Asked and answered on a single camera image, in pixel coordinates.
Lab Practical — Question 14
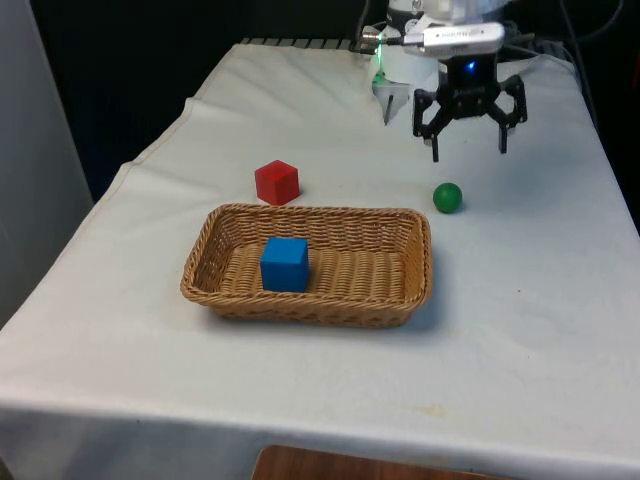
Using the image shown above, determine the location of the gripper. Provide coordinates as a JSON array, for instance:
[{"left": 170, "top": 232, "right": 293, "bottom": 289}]
[{"left": 412, "top": 52, "right": 528, "bottom": 163}]

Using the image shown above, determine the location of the blue cube block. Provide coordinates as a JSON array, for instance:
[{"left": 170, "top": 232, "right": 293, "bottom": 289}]
[{"left": 259, "top": 235, "right": 311, "bottom": 294}]

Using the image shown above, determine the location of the wicker basket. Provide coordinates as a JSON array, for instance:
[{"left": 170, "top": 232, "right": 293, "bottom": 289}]
[{"left": 179, "top": 202, "right": 434, "bottom": 331}]

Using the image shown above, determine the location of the green ball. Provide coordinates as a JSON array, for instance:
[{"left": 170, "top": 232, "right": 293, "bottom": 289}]
[{"left": 432, "top": 181, "right": 464, "bottom": 215}]

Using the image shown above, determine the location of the red cube block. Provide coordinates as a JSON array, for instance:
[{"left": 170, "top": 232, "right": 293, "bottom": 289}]
[{"left": 253, "top": 159, "right": 302, "bottom": 207}]

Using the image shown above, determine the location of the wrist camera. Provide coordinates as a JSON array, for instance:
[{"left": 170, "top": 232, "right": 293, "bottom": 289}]
[{"left": 401, "top": 21, "right": 506, "bottom": 58}]

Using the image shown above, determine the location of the black cable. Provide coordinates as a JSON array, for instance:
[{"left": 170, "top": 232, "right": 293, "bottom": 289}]
[{"left": 563, "top": 0, "right": 604, "bottom": 132}]

